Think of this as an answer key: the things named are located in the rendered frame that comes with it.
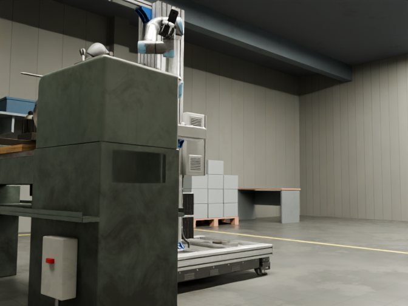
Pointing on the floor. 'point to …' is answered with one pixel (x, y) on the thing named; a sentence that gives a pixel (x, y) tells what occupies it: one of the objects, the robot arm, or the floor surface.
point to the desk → (276, 198)
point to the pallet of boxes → (214, 195)
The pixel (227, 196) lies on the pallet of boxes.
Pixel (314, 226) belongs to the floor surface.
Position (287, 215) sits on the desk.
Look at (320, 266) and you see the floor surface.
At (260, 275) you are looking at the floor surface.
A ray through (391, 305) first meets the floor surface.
